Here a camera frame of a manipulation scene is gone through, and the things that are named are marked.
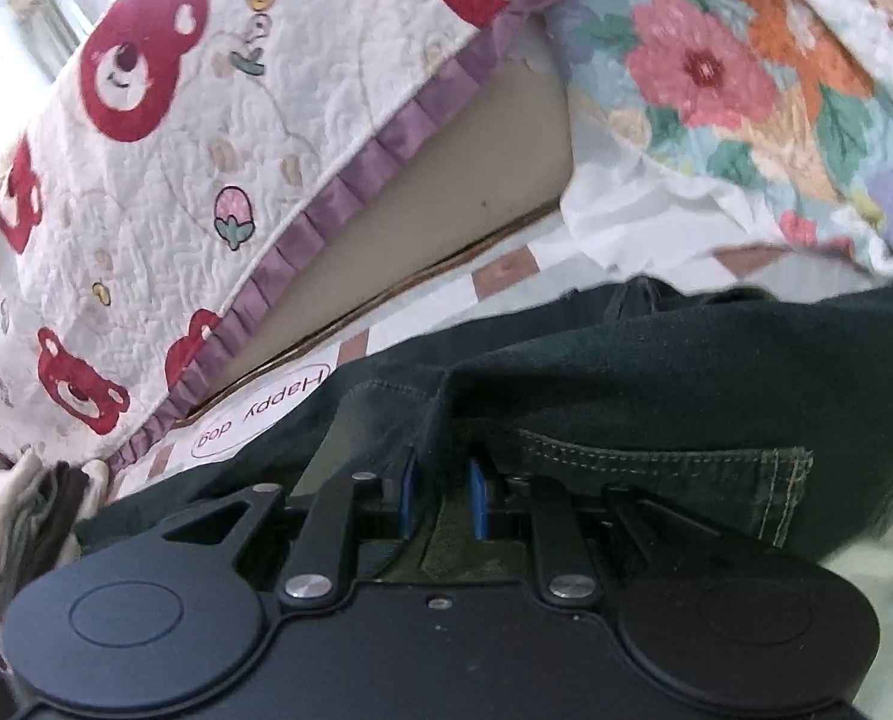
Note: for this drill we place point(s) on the dark blue denim jeans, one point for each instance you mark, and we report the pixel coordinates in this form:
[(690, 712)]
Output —
[(771, 417)]

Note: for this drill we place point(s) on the dark brown folded garment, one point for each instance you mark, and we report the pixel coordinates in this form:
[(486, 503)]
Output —
[(72, 484)]

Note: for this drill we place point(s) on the floral quilt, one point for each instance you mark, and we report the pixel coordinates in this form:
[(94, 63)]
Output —
[(703, 126)]

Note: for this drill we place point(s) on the white bear print quilt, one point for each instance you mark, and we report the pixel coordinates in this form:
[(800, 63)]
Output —
[(185, 164)]

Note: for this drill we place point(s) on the beige mattress edge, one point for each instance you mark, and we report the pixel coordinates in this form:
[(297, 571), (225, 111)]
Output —
[(504, 156)]

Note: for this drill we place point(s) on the checkered bed sheet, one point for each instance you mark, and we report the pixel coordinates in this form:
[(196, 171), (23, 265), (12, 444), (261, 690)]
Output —
[(533, 264)]

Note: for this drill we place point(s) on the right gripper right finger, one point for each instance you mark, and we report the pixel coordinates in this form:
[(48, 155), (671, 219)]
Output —
[(537, 513)]

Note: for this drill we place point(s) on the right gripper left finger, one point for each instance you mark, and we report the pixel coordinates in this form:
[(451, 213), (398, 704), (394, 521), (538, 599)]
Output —
[(349, 510)]

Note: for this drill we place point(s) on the grey folded garment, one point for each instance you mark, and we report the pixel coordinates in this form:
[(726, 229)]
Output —
[(33, 507)]

